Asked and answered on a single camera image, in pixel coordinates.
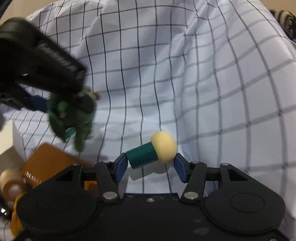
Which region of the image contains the beige tape roll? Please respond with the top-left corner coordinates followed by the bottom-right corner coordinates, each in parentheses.
top-left (0, 169), bottom-right (28, 201)

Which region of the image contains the striped dark cloth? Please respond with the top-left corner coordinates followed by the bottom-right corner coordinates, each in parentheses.
top-left (269, 9), bottom-right (296, 40)

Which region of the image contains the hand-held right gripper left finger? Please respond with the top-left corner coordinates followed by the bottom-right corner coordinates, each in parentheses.
top-left (52, 154), bottom-right (129, 204)

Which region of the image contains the brown leather case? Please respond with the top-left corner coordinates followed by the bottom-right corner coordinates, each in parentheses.
top-left (10, 142), bottom-right (100, 235)

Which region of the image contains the checked white bed sheet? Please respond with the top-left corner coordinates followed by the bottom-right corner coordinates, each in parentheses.
top-left (5, 0), bottom-right (296, 204)

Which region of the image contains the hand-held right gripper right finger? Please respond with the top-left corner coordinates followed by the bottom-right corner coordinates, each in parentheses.
top-left (174, 153), bottom-right (251, 204)

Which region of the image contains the white cardboard box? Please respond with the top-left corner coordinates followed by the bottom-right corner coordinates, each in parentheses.
top-left (0, 119), bottom-right (29, 173)

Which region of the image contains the green and cream mushroom toy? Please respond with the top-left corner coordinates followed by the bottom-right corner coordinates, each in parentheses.
top-left (126, 131), bottom-right (178, 170)

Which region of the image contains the green plush toy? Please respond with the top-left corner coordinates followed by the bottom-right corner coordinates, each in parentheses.
top-left (46, 86), bottom-right (101, 152)

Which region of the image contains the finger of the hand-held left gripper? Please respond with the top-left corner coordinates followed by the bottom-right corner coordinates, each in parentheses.
top-left (69, 89), bottom-right (96, 114)
top-left (0, 89), bottom-right (50, 113)

